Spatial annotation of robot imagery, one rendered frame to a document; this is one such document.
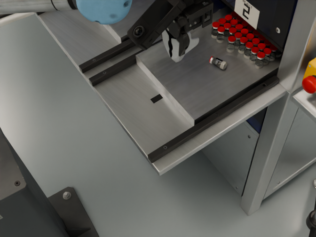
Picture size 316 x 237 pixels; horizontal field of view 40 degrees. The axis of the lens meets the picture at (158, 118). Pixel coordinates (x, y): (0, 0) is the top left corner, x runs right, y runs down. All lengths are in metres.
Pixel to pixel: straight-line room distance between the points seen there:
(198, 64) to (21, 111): 1.32
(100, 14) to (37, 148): 1.61
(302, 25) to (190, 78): 0.33
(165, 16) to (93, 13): 0.21
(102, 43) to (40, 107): 1.09
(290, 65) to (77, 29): 0.62
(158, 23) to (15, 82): 1.73
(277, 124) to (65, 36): 0.67
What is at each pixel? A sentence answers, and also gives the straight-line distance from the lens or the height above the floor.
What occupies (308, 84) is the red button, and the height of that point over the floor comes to 1.01.
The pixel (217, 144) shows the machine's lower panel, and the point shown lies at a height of 0.29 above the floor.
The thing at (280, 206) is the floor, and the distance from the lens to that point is 1.97.
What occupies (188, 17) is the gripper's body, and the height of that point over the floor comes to 1.23.
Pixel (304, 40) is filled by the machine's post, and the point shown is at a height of 1.07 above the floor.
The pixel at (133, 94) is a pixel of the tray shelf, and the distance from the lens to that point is 1.14.
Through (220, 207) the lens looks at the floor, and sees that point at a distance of 1.93.
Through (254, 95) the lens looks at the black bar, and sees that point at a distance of 1.12.
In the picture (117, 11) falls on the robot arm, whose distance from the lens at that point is 0.60.
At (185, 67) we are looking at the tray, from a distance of 1.18.
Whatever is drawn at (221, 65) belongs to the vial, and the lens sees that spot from 1.17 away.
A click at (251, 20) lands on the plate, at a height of 1.01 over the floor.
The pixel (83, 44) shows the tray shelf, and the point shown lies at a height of 0.88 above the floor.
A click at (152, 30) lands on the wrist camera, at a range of 0.78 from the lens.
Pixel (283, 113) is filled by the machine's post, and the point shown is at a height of 0.79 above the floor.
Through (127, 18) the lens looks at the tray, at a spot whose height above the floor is 0.88.
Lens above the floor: 1.79
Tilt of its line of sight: 57 degrees down
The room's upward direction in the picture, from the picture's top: 5 degrees counter-clockwise
